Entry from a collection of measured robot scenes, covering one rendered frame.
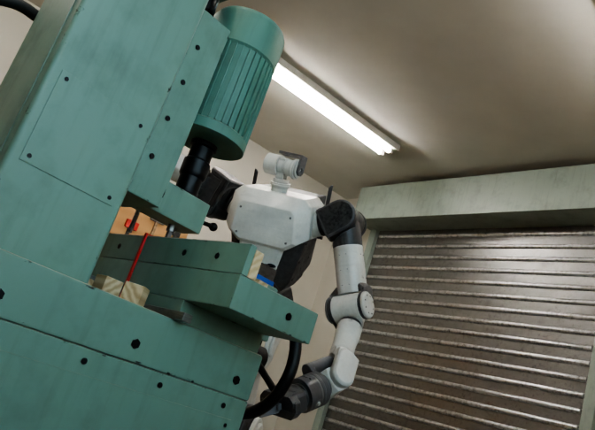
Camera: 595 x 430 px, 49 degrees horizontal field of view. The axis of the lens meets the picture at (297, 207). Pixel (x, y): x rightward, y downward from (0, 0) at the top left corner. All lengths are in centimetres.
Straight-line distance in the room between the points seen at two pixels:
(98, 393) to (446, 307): 385
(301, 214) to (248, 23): 68
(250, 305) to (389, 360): 386
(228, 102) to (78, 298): 56
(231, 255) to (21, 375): 38
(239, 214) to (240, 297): 92
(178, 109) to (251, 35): 26
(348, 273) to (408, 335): 300
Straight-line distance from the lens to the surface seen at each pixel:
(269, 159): 202
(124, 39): 125
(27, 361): 104
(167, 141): 131
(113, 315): 109
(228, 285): 110
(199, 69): 138
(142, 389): 114
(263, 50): 148
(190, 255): 122
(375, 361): 504
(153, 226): 493
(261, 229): 197
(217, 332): 124
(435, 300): 485
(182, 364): 118
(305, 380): 166
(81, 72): 119
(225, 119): 139
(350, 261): 192
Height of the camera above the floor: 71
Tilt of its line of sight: 17 degrees up
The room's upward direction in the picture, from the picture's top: 19 degrees clockwise
